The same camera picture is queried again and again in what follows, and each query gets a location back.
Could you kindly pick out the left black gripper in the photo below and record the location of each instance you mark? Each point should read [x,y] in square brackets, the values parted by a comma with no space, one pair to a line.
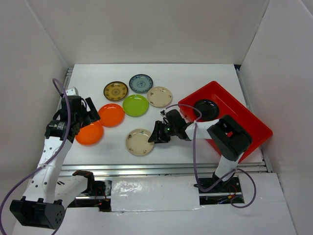
[92,115]

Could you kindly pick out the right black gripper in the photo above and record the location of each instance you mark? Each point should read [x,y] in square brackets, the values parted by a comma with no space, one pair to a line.
[155,135]

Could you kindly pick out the orange plate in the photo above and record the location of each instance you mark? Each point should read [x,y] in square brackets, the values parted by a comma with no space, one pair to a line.
[111,115]
[90,134]

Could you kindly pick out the beige floral plate front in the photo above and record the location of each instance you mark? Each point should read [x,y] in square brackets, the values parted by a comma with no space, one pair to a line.
[137,142]

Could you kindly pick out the beige floral plate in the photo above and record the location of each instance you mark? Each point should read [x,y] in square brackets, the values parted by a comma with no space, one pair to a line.
[159,96]
[137,142]

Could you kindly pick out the green plate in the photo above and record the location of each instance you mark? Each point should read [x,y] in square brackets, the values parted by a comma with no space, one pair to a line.
[135,105]

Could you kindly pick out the black plate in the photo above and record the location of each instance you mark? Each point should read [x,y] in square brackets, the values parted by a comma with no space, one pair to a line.
[209,109]

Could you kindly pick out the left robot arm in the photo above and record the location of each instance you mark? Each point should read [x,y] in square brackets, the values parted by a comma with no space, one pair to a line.
[44,202]

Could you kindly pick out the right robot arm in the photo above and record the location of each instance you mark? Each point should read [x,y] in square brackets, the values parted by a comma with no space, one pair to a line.
[231,139]

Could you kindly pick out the red plastic bin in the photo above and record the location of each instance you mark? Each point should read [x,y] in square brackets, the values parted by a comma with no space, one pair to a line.
[228,105]

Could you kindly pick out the yellow patterned plate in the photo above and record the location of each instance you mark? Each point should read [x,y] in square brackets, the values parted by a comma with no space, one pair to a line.
[115,91]

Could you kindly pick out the beige floral plate back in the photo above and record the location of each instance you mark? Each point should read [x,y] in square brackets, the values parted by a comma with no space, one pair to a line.
[159,96]

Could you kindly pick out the blue patterned plate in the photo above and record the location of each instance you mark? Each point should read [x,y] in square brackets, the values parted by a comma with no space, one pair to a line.
[141,83]

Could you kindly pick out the white foil-taped panel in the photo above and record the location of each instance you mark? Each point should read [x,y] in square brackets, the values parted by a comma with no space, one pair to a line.
[143,194]

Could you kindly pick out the aluminium rail frame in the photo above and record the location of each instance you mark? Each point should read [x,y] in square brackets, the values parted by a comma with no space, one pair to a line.
[110,157]

